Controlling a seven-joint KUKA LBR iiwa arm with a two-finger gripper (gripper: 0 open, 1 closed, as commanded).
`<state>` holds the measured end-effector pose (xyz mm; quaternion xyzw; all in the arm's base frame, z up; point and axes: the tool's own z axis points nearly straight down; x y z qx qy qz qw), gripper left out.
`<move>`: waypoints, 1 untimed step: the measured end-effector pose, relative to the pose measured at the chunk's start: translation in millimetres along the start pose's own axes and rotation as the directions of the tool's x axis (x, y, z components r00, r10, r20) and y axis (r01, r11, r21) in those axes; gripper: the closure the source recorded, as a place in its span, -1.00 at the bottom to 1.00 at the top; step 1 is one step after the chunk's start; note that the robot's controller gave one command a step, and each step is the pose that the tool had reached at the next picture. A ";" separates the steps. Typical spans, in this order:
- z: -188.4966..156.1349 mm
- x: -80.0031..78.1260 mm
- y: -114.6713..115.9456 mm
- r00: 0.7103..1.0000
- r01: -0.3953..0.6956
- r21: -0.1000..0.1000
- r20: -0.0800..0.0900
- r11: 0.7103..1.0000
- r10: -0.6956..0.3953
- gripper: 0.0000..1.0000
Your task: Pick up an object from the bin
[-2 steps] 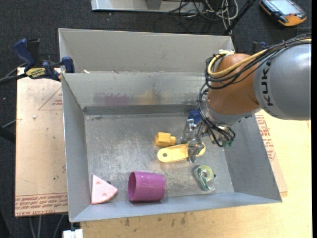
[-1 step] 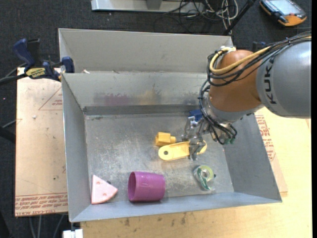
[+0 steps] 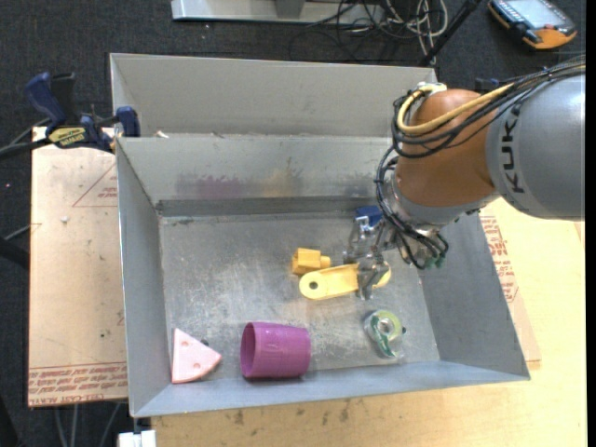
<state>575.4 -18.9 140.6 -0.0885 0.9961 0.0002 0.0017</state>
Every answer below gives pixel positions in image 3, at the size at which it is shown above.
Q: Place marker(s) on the yellow toy block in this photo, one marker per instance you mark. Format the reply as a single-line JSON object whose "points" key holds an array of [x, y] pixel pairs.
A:
{"points": [[307, 261]]}

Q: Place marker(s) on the purple plastic cup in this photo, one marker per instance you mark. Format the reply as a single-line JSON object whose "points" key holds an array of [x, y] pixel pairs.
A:
{"points": [[277, 351]]}

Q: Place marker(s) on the pink wedge with holes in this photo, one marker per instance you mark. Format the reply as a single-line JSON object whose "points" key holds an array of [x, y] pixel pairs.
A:
{"points": [[190, 356]]}

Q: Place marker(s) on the grey metal bin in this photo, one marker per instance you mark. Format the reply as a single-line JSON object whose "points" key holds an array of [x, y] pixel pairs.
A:
{"points": [[233, 259]]}

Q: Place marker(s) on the yellow tag with hole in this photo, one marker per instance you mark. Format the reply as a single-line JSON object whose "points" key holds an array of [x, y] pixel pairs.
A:
{"points": [[328, 282]]}

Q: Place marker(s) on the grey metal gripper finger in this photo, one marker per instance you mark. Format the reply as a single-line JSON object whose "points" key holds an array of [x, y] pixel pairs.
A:
{"points": [[379, 272], [364, 286]]}

